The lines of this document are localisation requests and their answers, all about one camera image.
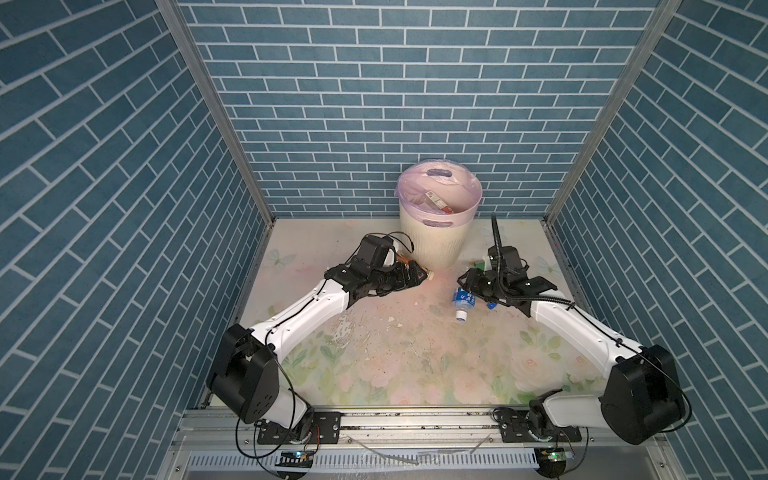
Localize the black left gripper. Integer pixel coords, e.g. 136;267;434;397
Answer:
366;258;428;295

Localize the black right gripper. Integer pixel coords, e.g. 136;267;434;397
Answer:
456;265;508;303

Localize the water bottle blue label white cap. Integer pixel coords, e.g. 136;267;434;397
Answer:
452;287;476;322

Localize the clear bottle red white label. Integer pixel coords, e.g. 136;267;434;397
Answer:
423;190;454;215

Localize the white bin with pink liner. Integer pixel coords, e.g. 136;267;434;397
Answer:
395;160;483;270

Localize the brown drink bottle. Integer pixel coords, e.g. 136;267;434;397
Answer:
401;259;428;275

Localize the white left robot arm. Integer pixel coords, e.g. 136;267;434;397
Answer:
206;234;428;429

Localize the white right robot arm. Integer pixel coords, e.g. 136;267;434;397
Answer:
457;246;692;445

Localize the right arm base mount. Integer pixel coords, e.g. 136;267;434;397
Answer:
491;406;582;443

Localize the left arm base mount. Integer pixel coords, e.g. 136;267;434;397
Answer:
256;411;342;445

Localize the aluminium front rail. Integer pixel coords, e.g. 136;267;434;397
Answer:
167;405;673;452

